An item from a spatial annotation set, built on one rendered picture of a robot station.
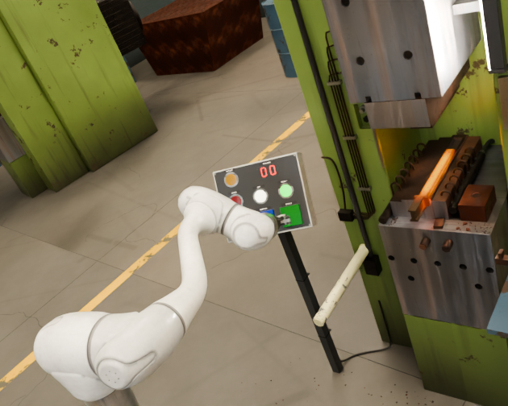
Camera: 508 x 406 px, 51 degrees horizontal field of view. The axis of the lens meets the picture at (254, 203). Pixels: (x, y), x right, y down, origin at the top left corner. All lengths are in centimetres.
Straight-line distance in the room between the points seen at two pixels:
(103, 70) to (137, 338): 535
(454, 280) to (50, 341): 135
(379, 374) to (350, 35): 161
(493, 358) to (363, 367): 70
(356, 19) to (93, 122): 487
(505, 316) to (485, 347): 46
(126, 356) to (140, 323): 8
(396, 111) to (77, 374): 117
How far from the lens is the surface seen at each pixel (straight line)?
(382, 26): 164
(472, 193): 191
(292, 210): 198
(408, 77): 167
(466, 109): 223
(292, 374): 282
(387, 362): 272
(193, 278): 128
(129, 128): 645
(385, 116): 176
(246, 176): 202
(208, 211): 150
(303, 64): 198
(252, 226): 146
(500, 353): 222
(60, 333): 121
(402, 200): 193
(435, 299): 211
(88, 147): 626
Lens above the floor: 205
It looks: 29 degrees down
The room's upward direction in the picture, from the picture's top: 22 degrees counter-clockwise
